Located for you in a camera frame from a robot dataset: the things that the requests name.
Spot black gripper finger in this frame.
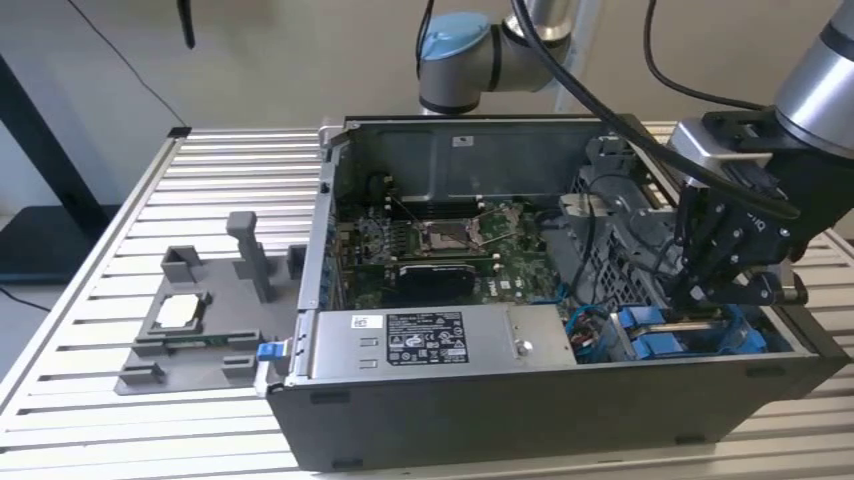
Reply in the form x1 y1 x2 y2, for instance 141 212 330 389
691 268 811 314
668 184 715 312

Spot grey metal disk bay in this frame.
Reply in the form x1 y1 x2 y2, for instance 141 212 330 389
539 164 741 311

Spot green motherboard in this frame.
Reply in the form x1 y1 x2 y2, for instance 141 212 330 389
332 197 568 311

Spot open socket cover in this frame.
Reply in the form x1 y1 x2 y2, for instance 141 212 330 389
476 203 529 242

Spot CPU socket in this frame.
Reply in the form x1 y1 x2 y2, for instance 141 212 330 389
412 217 488 256

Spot black RAM slots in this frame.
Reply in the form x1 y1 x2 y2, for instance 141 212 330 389
392 194 485 219

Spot black graphics card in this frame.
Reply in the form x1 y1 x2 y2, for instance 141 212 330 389
396 262 479 304

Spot black open PC case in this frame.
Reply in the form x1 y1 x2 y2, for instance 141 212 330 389
264 112 850 474

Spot silver power supply unit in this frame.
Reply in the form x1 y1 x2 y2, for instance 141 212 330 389
309 304 579 379

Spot grey parts rack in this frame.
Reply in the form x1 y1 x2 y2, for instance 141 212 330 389
113 210 308 399

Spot silver CPU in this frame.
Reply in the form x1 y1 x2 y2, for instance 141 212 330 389
153 294 201 329

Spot long black case wire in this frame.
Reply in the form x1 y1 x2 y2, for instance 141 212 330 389
571 172 661 301

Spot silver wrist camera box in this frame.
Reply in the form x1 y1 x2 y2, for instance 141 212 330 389
665 119 775 174

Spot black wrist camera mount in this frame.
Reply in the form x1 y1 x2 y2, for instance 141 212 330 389
699 107 802 151

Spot blue data wire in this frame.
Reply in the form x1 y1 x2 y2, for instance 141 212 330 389
537 284 615 364

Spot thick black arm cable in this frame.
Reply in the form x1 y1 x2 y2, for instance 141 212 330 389
509 0 802 221

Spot black cable loop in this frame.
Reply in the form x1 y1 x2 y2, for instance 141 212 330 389
412 0 439 64

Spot black hanging strap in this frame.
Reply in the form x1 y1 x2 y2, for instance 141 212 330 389
176 0 196 50

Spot thin black wall cable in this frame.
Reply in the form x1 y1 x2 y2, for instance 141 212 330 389
65 0 192 131

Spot black desk frame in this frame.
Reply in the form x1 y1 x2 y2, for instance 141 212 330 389
0 52 121 286

